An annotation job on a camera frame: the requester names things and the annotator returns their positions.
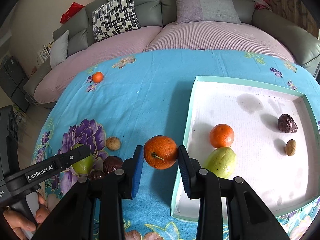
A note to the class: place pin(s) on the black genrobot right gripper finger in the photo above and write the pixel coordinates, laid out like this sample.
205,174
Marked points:
32,176

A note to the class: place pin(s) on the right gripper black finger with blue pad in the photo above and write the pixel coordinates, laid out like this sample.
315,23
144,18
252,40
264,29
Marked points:
248,216
73,217

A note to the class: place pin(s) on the green guava fruit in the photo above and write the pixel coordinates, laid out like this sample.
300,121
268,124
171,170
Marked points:
83,167

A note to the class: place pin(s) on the dark red wrinkled date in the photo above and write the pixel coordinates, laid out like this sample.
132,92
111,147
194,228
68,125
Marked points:
112,163

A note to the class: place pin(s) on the brown longan fruit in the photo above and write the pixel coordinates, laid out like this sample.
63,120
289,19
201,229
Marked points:
113,143

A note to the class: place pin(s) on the large orange with stem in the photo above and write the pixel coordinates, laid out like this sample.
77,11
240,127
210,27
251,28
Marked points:
160,152

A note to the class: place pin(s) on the person's left hand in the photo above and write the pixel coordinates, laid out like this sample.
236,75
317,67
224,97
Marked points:
19,223

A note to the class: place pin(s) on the small dark red date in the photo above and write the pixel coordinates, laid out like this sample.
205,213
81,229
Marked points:
96,174

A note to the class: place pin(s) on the green guava in tray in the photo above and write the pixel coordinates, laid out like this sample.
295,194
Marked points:
222,162

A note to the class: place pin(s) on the brown longan in tray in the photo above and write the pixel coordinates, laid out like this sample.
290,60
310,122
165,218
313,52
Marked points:
290,147

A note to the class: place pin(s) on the white tray with mint rim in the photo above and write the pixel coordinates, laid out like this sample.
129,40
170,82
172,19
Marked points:
285,183

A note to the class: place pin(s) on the orange in tray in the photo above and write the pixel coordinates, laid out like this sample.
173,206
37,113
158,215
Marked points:
221,135

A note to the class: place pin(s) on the dark red date in tray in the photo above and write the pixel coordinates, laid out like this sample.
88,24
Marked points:
286,124

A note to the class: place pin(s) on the blue floral tablecloth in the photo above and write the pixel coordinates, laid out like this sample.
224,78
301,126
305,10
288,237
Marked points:
148,94

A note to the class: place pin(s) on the small orange tangerine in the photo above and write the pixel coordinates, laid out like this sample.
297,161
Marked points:
97,77

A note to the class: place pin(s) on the light grey cushion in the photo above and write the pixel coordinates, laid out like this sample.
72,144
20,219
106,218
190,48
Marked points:
59,50

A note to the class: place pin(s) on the red bag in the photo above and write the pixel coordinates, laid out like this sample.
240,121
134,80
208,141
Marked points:
73,9

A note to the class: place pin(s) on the pink sofa cover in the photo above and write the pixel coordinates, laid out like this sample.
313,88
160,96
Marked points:
48,83

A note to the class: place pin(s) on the black white patterned cushion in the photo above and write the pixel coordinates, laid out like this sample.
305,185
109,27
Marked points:
113,18

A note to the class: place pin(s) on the brown patterned curtain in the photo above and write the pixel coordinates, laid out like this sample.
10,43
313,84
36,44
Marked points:
296,12

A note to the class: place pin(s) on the purple grey cushion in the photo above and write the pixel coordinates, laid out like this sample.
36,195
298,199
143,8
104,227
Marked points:
206,10

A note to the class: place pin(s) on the grey leather sofa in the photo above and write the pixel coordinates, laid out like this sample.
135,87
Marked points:
302,45

